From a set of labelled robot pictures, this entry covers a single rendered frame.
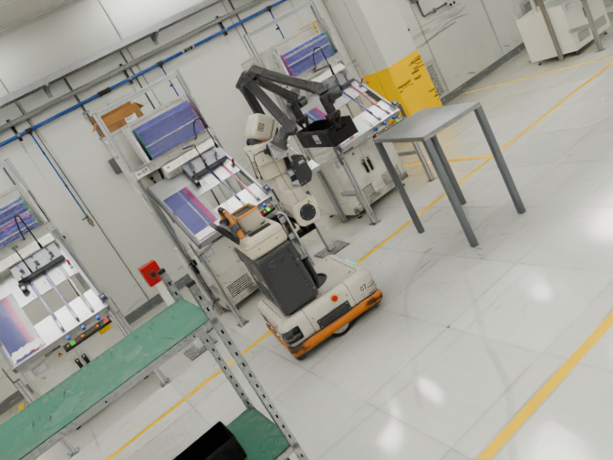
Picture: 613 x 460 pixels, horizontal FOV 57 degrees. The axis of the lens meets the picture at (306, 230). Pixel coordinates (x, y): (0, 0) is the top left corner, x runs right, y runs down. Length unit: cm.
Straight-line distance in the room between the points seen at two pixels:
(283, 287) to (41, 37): 384
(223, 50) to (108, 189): 197
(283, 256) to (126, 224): 308
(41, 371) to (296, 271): 207
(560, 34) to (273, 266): 518
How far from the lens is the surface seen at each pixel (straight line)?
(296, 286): 337
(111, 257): 613
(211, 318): 205
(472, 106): 372
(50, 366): 453
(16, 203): 453
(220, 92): 652
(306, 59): 528
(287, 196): 345
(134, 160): 482
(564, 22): 749
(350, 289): 346
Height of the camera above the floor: 161
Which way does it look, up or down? 16 degrees down
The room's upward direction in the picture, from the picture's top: 29 degrees counter-clockwise
